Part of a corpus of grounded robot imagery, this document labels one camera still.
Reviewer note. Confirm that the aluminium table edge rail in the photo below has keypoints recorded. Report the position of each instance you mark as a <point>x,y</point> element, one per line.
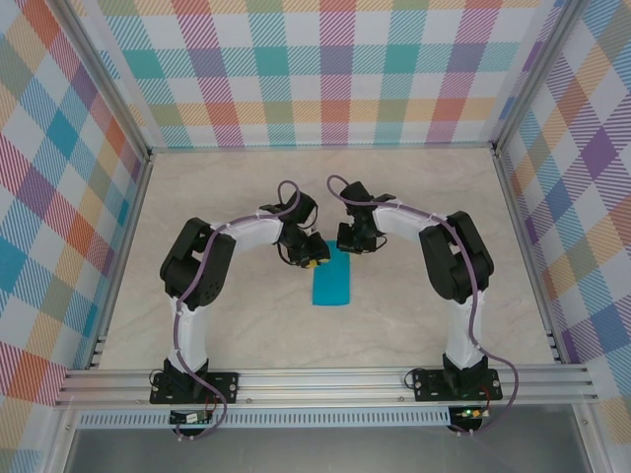
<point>132,222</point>
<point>519,222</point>

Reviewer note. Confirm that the small circuit board green light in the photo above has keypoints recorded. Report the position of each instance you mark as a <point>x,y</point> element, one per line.
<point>470,413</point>

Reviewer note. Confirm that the blue paper sheet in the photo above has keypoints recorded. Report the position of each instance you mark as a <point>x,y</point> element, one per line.
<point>332,286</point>

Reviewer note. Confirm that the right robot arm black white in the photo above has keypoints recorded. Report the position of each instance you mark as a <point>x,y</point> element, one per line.
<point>458,261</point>

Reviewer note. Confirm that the grey metal sheet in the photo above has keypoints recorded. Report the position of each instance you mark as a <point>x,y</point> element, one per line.
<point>320,451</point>

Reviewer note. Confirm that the aluminium mounting rail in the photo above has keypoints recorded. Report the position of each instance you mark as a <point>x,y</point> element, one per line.
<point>320,386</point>

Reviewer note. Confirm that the aluminium frame post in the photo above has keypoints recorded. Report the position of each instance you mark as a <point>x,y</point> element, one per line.
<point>533,74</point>
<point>112,79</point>

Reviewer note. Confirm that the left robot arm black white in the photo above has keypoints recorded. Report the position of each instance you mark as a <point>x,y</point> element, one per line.
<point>197,266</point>

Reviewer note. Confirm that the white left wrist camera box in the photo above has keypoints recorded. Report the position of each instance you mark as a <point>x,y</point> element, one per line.
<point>310,229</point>

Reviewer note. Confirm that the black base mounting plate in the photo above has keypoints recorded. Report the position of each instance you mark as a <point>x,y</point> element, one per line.
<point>425,389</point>
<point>222,386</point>

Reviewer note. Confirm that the thin aluminium wall rail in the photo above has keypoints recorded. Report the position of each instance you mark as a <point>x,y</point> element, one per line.
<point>320,147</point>

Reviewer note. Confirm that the short aluminium frame leg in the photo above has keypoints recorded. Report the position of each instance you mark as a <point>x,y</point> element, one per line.
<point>591,443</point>
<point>59,443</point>

